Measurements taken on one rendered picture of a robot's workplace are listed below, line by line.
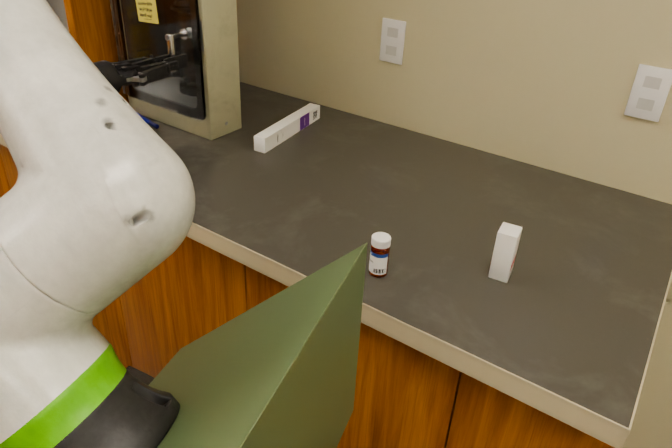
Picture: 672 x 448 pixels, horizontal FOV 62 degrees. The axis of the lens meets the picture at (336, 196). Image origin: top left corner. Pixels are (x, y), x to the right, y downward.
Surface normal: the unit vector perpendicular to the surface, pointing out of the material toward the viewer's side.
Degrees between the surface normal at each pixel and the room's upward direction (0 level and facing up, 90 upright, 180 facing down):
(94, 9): 90
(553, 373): 0
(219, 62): 90
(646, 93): 90
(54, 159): 49
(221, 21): 90
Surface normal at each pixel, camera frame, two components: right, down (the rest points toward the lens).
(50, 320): 0.46, 0.60
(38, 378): 0.51, -0.26
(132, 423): 0.45, -0.72
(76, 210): -0.01, 0.02
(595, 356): 0.04, -0.87
